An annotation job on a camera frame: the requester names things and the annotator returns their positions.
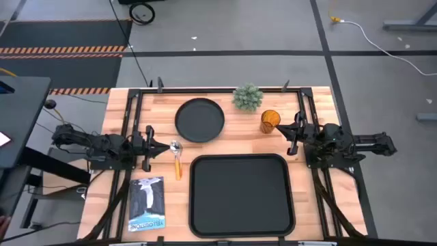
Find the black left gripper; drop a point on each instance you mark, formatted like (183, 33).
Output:
(138, 145)

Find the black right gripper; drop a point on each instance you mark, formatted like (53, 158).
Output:
(307, 133)

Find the orange translucent cup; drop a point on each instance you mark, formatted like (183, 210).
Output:
(269, 121)

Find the black round plate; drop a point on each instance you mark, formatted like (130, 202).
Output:
(199, 120)

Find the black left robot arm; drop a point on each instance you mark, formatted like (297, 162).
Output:
(102, 143)

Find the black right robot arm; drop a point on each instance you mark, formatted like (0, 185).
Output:
(372, 141)

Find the black rectangular tray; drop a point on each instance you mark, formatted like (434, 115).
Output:
(240, 194)

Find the green artificial succulent plant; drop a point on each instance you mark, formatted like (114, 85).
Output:
(247, 97)

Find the Yellowstone waterfall postcard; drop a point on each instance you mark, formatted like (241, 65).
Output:
(147, 205)

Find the black round plug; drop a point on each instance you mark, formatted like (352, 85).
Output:
(50, 104)

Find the black desk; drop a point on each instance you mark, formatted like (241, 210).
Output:
(24, 116)

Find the grey table foot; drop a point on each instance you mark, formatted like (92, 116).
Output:
(426, 117)

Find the black hazard-striped floor mat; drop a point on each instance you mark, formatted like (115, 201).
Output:
(61, 34)

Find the blue device on desk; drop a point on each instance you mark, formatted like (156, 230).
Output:
(5, 89)

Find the black aluminium table frame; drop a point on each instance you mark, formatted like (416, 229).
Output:
(218, 90)

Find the silver bracket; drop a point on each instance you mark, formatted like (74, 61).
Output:
(128, 244)
(317, 243)

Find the black desk leg frame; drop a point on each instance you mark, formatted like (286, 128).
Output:
(58, 167)

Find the grey table leg frame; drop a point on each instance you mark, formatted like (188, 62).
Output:
(403, 24)

